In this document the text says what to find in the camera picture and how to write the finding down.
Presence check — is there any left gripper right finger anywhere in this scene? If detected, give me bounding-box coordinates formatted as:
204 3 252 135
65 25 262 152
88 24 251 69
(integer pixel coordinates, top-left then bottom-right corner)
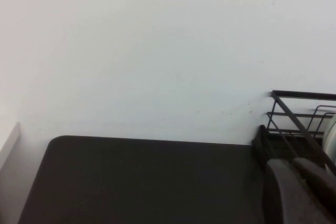
292 157 336 224

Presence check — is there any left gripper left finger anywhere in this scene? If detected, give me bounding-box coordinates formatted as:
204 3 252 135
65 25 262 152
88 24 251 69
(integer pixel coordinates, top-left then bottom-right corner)
264 158 329 224

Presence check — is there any pale grey round plate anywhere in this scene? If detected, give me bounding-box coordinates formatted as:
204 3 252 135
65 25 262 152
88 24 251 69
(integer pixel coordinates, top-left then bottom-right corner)
322 113 336 166

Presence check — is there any black wire dish rack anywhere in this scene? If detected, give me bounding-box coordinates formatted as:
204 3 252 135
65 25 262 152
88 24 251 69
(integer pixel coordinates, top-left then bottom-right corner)
251 90 336 175

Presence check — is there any white wall trim panel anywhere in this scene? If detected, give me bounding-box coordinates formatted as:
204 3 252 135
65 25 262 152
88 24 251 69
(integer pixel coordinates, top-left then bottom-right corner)
0 121 21 175

